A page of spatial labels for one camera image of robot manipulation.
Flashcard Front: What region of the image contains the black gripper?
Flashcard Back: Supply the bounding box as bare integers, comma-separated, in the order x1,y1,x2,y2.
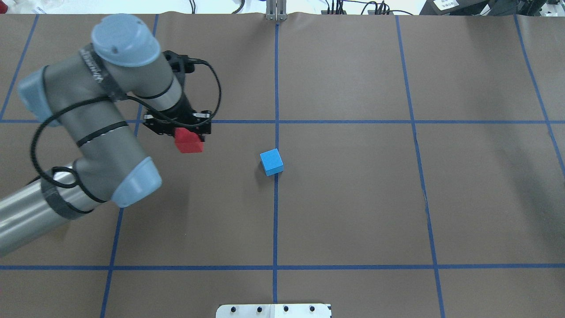
143,110,212,138

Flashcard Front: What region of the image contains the red cube block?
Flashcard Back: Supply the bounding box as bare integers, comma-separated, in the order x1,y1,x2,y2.
174,128,204,154

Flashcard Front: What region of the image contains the blue cube block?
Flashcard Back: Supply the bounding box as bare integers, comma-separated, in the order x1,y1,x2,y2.
260,148,284,176

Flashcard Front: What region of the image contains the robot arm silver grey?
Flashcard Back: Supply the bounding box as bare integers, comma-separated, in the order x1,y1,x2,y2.
1,14,219,257

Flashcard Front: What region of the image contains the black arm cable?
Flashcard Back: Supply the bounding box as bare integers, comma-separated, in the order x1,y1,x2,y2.
29,57,222,204

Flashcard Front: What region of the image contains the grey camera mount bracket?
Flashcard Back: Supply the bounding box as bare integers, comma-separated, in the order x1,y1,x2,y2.
265,0,288,22

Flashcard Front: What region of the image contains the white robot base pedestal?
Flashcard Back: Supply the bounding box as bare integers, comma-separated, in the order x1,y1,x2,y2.
215,303,332,318

